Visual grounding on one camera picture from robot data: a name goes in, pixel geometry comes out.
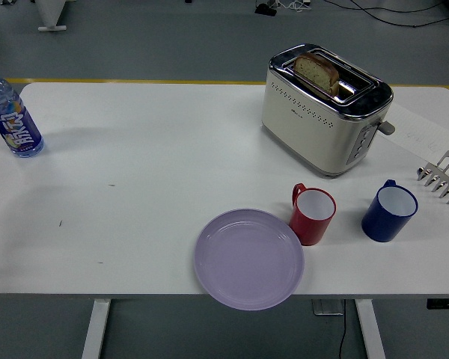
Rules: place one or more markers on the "blue labelled drink bottle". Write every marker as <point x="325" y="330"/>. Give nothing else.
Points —
<point x="12" y="117"/>

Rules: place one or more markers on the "grey box under table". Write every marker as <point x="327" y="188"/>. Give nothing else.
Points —
<point x="328" y="307"/>

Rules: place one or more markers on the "silver metal rack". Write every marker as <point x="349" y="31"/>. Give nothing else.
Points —
<point x="443" y="179"/>

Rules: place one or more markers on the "lilac round plate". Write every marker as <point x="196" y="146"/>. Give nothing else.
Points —
<point x="248" y="260"/>

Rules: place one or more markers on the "white paper sheet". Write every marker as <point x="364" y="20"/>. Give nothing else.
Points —
<point x="419" y="131"/>

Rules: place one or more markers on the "blue mug white inside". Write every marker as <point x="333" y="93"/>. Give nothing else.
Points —
<point x="387" y="215"/>

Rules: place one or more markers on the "black floor device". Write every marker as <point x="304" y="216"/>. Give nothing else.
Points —
<point x="265" y="9"/>

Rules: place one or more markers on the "red mug white inside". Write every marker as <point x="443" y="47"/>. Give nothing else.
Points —
<point x="311" y="217"/>

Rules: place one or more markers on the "white table leg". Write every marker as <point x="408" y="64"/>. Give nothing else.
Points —
<point x="370" y="329"/>
<point x="96" y="329"/>

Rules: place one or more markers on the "black table control panel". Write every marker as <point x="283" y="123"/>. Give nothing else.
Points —
<point x="445" y="303"/>

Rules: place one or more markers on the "white stand foot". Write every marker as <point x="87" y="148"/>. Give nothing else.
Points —
<point x="51" y="15"/>

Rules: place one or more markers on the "cream steel toaster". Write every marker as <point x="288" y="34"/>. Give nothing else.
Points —
<point x="322" y="123"/>

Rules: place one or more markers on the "brown bread slice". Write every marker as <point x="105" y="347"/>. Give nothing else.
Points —
<point x="316" y="73"/>

